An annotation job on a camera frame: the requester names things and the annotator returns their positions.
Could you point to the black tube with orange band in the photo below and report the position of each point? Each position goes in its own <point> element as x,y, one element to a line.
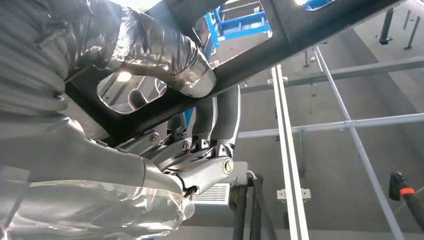
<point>397,184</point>

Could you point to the white vent box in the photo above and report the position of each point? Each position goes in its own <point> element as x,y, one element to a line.
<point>212,193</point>

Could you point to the blue background rack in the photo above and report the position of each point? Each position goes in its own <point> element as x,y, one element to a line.
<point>242,26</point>

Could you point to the grey overhead pipe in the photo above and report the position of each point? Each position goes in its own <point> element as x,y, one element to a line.
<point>360,149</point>
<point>381,121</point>

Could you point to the white overhead rail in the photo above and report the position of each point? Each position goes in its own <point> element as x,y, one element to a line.
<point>288,149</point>

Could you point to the grey overhead beam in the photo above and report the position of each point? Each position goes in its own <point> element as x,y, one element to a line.
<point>364,70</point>

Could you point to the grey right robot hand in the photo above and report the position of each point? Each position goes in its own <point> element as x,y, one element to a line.
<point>82,159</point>

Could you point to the dark post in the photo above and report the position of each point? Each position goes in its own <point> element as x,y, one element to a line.
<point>412,31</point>
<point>386,26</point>

